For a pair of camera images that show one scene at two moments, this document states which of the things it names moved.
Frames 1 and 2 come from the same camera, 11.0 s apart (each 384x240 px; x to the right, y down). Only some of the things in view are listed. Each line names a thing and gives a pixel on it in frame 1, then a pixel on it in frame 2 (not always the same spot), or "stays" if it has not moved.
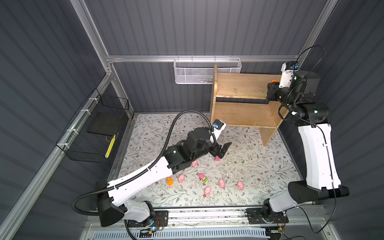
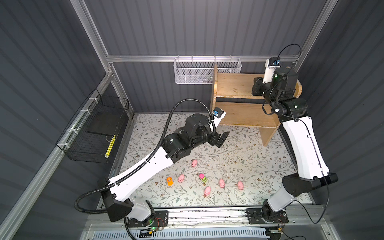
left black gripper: [215, 150] → [212, 139]
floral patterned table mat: [247, 174] stays
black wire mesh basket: [87, 138] stays
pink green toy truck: [203, 177] stays
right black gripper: [271, 87] → [256, 84]
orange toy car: [170, 181] stays
